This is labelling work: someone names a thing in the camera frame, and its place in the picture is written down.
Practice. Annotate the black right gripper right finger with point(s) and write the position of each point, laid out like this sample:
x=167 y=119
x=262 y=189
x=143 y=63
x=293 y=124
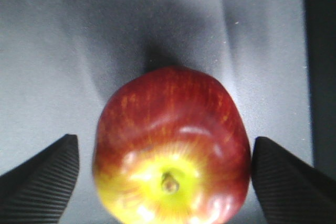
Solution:
x=288 y=189

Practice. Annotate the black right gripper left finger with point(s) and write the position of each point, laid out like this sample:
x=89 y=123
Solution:
x=39 y=189

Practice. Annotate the red apple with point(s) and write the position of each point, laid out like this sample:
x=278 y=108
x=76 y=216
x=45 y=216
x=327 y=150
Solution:
x=171 y=147

